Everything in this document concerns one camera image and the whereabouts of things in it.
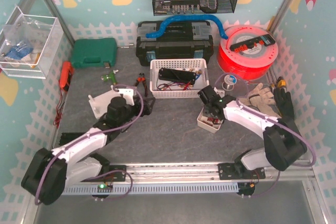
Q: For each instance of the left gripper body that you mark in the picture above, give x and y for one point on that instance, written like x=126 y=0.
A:
x=144 y=105

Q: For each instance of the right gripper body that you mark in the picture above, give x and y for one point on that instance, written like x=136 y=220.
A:
x=210 y=114

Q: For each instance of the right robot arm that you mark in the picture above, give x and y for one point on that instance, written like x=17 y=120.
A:
x=283 y=144

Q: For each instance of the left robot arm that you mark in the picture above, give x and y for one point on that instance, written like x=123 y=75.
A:
x=76 y=159

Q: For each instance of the small white tray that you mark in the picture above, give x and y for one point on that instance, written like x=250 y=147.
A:
x=210 y=128

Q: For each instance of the white peg fixture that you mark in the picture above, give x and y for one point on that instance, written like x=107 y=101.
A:
x=100 y=103

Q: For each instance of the orange black pliers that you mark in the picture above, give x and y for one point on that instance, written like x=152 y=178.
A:
x=141 y=79

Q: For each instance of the white perforated basket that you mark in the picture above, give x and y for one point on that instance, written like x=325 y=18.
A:
x=166 y=89

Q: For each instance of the green small motor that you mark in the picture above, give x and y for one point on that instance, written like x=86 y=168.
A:
x=110 y=77

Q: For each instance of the white work gloves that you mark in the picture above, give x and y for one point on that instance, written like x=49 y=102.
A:
x=261 y=98

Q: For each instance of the red filament spool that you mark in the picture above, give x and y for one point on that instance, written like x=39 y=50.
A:
x=250 y=64

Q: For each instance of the red multimeter leads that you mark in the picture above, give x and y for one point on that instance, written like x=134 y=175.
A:
x=59 y=109

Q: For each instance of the orange multimeter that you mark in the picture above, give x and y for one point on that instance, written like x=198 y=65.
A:
x=66 y=76

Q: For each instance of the black glove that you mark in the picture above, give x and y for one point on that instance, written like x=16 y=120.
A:
x=284 y=103

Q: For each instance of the green plastic case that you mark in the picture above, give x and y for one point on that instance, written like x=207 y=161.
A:
x=94 y=53

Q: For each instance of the yellow black screwdriver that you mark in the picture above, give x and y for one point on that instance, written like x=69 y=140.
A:
x=280 y=83

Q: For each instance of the black toolbox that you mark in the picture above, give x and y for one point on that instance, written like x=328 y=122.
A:
x=181 y=40

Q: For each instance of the black red connector strip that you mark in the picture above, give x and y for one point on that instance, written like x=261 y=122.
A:
x=266 y=40

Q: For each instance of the clear acrylic box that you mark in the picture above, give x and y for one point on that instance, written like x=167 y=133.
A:
x=43 y=32

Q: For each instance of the blue white gloves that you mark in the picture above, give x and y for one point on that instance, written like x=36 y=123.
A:
x=20 y=52

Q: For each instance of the solder wire spool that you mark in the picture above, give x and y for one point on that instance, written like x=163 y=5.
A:
x=229 y=82

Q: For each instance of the aluminium rail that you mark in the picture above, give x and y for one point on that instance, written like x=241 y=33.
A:
x=169 y=173

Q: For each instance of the grey slotted cable duct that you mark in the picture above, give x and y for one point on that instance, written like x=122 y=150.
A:
x=139 y=189

